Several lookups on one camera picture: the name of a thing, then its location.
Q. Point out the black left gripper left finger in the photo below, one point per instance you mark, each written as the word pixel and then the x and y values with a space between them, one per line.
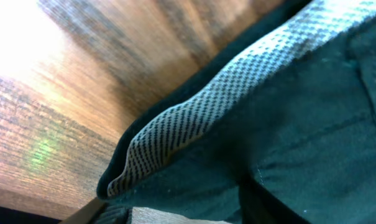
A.
pixel 85 214

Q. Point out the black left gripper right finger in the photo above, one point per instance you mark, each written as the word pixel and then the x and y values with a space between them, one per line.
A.
pixel 259 206

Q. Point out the dark navy shorts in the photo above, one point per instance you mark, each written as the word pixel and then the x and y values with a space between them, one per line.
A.
pixel 290 104

